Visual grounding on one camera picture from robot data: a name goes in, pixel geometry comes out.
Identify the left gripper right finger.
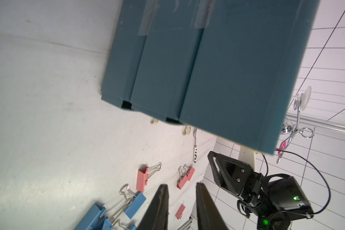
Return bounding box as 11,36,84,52
196,183,228,230

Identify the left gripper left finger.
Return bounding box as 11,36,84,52
137,184,169,230

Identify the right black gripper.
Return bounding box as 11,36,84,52
207,150,277,218

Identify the blue clip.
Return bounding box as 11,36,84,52
110,184,146,227
95,218,137,230
75,204,106,230

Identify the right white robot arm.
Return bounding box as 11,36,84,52
208,151,314,230

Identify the teal drawer cabinet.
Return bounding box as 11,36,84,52
101,1,319,154

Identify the pink clip far right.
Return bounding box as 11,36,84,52
175,204,186,219

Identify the pink clip top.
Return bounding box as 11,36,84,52
136,162,162,193

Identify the pink clip right pair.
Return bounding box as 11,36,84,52
177,165,188,190

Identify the pink clip right upper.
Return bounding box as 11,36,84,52
183,164,195,181

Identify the pink plastic wine glass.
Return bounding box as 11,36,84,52
276,141,288,158

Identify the chrome glass rack stand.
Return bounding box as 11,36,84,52
276,95,314,164

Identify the clear wine glass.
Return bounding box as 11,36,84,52
300,86,312,111

